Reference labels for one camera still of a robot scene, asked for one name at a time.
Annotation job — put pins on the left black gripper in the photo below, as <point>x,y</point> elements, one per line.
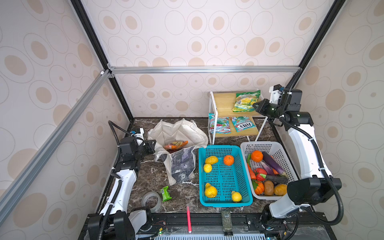
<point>150,148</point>

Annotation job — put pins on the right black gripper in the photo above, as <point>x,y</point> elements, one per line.
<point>262,109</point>

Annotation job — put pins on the green yellow snack bag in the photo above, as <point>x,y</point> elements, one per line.
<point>244,101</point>

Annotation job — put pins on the cream canvas tote bag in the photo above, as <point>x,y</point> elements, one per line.
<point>180,164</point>

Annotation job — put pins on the dark cucumber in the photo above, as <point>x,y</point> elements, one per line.
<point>277,179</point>

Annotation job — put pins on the orange tangerine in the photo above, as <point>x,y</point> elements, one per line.
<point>228,160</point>

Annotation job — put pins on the orange pink snack bag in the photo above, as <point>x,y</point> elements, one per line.
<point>176,145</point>

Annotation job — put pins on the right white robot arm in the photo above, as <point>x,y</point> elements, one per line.
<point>317,183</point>

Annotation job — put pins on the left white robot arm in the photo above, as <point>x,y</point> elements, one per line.
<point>114,222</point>

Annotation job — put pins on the green Fox's candy bag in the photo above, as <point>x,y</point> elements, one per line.
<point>242,123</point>

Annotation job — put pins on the teal red snack bag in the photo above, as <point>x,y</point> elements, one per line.
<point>222,124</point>

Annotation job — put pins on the white plastic basket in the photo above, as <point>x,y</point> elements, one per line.
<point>277,152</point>

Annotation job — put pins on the white wooden two-tier shelf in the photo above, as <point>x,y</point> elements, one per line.
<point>221,104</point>

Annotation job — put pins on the green crumpled wrapper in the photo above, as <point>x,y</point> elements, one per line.
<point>165,194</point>

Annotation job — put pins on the orange fruit in white basket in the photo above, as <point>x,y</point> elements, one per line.
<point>257,156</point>

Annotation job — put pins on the clear tape roll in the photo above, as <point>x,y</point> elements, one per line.
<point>152,200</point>

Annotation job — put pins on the green chili pepper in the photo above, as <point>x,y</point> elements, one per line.
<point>248,160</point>

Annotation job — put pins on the pale purple eggplant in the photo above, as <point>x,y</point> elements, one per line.
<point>267,168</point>

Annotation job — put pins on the small yellow lemon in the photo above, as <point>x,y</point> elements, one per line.
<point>207,168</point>

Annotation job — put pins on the orange carrot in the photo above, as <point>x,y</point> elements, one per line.
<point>252,174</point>

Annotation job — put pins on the bumpy yellow citron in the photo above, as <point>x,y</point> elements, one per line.
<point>211,160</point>

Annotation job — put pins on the brown potato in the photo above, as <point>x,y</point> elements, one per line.
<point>269,188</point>

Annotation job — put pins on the yellow orange potato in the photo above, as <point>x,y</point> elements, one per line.
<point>280,190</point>

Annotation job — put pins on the small orange pumpkin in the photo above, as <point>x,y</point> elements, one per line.
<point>258,187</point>

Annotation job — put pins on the pink marker pen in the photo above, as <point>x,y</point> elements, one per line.
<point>189,222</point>

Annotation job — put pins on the teal plastic basket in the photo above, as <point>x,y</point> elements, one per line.
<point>224,178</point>

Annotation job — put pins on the yellow lemon front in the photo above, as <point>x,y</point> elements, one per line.
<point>236,197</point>

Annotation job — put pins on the horizontal aluminium frame bar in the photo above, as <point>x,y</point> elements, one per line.
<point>207,70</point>

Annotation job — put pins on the diagonal aluminium frame bar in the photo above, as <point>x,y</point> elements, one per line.
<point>34,167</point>

